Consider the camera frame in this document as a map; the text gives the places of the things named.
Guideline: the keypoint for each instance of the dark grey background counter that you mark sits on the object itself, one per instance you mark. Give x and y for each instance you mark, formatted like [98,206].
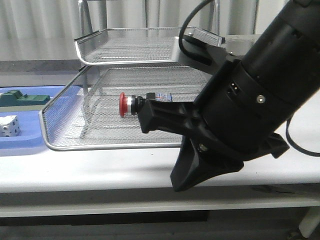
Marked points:
[38,55]

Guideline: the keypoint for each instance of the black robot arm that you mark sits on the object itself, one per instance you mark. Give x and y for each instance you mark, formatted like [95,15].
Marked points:
[296,27]

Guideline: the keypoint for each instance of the grey metal rack frame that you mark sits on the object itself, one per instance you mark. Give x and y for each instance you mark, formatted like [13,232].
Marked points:
[89,80]

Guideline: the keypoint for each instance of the white table leg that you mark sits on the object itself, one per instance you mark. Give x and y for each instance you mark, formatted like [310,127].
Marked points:
[310,221]

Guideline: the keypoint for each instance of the white circuit breaker block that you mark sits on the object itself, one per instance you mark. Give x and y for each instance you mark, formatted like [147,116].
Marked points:
[9,126]

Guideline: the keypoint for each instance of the red emergency stop button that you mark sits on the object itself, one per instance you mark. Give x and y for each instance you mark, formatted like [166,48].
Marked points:
[132,104]

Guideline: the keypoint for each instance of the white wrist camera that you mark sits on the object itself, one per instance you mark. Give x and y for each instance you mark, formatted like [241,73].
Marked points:
[200,51]

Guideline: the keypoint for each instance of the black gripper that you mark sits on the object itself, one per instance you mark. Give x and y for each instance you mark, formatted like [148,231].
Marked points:
[240,107]

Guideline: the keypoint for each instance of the green terminal block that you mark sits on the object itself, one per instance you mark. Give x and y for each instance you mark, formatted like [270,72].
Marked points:
[15,99]

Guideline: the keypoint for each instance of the blue plastic tray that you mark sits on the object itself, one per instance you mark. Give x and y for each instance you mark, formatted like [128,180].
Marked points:
[28,117]

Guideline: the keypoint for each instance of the silver mesh top tray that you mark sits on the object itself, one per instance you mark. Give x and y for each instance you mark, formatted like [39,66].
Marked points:
[130,46]

